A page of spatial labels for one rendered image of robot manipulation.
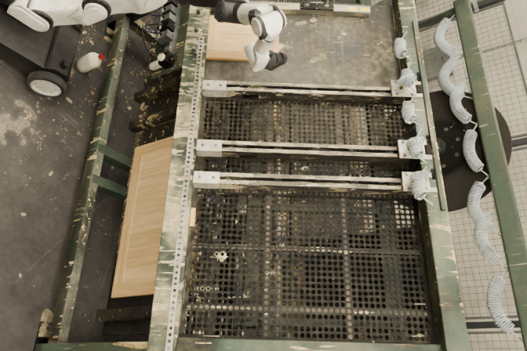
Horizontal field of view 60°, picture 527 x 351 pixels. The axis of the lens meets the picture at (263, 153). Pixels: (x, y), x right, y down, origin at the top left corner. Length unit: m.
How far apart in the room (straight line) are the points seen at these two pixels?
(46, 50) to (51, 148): 0.55
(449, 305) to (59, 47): 2.39
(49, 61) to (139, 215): 0.98
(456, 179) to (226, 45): 1.52
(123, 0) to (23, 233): 1.30
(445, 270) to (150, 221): 1.51
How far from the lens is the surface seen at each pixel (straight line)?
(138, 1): 2.43
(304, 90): 2.45
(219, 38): 2.72
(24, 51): 2.77
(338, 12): 2.88
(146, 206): 2.68
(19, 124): 2.82
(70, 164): 2.93
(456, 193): 2.82
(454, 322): 2.18
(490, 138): 2.84
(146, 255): 2.57
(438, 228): 2.26
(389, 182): 2.29
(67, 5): 2.65
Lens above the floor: 2.29
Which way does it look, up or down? 29 degrees down
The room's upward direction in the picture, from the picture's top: 76 degrees clockwise
